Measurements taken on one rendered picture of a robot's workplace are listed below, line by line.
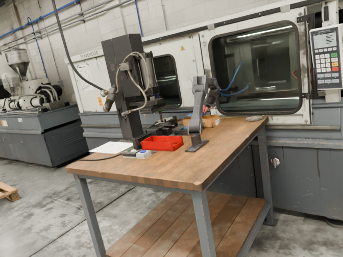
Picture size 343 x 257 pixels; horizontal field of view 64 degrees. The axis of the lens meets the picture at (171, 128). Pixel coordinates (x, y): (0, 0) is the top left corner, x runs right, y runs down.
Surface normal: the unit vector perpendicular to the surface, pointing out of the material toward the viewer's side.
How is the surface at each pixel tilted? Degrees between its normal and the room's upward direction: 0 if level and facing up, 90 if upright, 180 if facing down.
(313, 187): 90
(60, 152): 90
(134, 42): 90
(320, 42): 97
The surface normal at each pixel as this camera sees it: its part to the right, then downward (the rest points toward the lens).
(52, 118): 0.79, 0.01
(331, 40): -0.71, 0.40
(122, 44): -0.54, 0.30
